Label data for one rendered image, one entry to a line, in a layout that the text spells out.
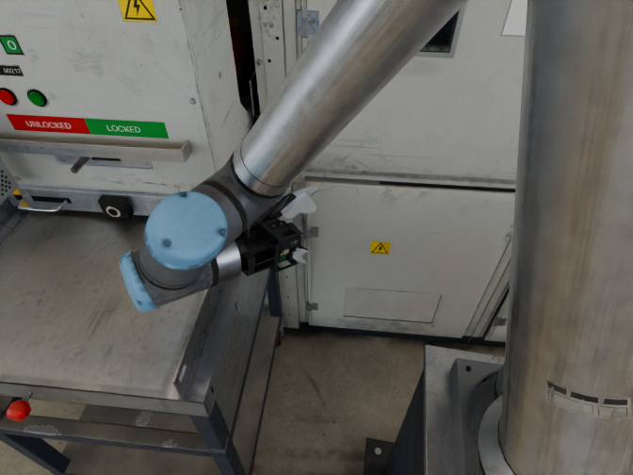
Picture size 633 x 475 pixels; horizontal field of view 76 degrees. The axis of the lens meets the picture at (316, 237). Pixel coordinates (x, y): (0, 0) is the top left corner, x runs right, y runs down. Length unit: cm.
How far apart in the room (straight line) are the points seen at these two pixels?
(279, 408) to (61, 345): 93
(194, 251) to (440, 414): 54
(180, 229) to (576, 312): 40
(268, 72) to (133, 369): 70
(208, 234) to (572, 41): 41
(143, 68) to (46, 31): 16
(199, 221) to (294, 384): 121
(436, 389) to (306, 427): 82
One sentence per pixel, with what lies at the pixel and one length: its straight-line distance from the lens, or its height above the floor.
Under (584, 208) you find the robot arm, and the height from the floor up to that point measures 137.
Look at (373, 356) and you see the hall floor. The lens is 172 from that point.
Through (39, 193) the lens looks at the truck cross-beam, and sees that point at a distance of 112.
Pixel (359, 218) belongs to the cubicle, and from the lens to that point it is 123.
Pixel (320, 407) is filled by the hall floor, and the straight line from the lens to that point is 162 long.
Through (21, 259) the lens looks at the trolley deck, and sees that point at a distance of 108.
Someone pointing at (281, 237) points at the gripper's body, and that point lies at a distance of 69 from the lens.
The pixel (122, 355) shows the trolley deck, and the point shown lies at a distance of 81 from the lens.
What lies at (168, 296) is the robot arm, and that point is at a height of 102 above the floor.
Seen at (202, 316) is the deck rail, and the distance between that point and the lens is 75.
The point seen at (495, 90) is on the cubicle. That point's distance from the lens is 105.
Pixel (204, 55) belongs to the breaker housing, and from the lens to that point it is 82.
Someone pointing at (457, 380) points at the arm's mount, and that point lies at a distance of 82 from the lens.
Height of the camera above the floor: 150
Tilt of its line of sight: 45 degrees down
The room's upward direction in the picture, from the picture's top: straight up
